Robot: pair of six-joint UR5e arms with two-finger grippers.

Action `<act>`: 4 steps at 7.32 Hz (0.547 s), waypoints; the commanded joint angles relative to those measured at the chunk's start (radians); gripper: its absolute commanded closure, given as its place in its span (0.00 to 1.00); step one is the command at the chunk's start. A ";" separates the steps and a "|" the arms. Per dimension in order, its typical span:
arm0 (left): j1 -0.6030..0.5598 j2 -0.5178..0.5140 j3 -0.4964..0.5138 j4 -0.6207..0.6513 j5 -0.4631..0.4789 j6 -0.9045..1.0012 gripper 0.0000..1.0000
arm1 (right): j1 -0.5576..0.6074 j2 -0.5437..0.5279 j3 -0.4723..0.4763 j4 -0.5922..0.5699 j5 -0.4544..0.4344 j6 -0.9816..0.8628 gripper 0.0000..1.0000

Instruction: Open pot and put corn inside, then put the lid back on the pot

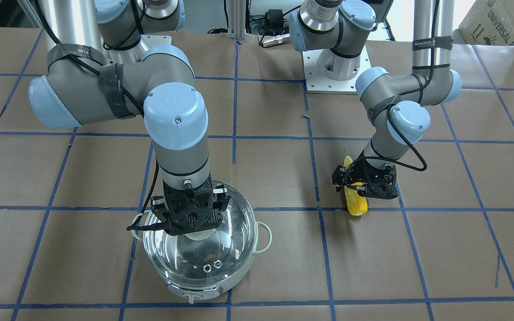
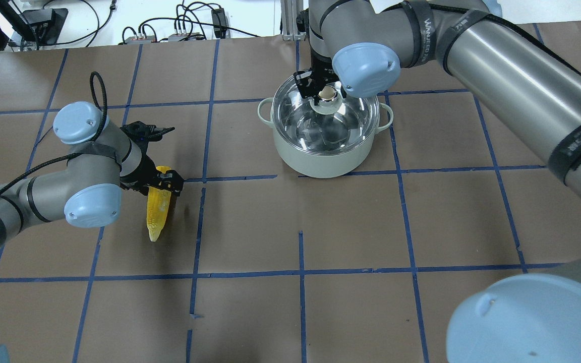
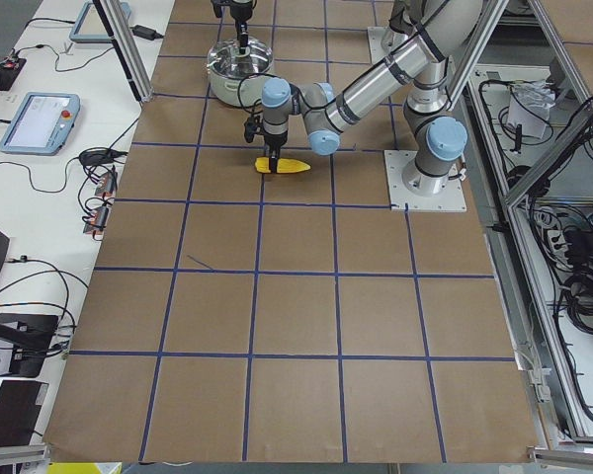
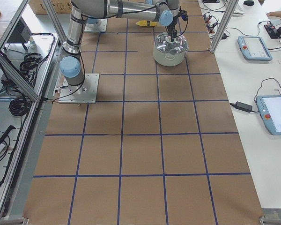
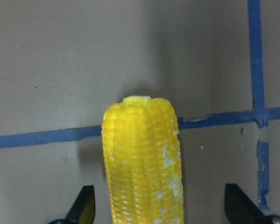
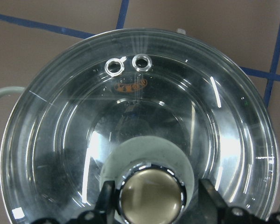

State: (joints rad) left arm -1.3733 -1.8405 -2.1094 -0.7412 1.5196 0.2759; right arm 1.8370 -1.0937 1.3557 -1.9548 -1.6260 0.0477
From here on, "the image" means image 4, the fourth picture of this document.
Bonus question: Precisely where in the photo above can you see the yellow corn cob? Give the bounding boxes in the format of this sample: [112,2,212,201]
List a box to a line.
[135,20,157,27]

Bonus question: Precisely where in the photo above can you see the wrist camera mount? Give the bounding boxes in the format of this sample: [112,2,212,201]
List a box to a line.
[178,7,188,22]

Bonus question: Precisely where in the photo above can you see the near blue teach pendant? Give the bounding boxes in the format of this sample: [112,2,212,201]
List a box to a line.
[256,95,281,135]

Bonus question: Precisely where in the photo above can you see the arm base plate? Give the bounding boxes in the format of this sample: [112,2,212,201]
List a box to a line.
[84,18,108,33]
[58,73,99,104]

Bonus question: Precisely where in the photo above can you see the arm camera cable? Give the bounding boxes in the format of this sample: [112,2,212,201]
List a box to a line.
[53,4,189,104]

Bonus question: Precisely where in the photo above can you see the aluminium frame rail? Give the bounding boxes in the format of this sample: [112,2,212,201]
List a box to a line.
[0,0,66,220]

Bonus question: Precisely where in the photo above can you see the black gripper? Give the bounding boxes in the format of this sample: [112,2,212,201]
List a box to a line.
[166,22,177,42]

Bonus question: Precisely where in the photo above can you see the right aluminium frame post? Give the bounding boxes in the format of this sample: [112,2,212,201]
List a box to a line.
[210,0,238,53]

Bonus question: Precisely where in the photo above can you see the black electronic device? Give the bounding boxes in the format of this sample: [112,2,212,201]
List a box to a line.
[264,22,281,39]

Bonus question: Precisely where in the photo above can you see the person forearm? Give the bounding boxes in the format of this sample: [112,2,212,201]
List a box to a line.
[266,9,281,18]

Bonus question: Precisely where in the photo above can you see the cardboard box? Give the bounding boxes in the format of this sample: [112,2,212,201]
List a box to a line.
[29,0,73,15]

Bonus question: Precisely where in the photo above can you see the blue teach pendant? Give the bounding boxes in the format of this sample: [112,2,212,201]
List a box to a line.
[237,36,272,61]
[256,95,281,135]

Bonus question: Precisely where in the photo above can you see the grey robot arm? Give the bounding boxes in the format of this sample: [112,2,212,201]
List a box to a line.
[61,0,186,79]

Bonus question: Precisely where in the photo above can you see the black monitor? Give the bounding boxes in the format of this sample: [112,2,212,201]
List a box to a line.
[7,17,32,50]

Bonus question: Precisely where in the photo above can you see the black computer mouse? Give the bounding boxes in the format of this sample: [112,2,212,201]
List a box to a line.
[243,0,255,6]

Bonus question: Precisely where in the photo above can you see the glass pot lid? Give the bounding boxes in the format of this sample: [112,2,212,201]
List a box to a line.
[154,32,188,55]

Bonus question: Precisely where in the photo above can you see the pale green cooking pot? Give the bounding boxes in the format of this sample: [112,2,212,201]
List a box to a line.
[153,46,187,67]

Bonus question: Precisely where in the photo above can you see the coiled black cables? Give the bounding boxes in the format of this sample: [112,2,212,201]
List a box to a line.
[0,32,57,193]

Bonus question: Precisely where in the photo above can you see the black power brick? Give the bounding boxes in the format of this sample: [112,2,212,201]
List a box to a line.
[230,101,252,113]

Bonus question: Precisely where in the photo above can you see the far blue teach pendant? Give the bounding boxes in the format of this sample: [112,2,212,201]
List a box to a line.
[237,36,272,61]

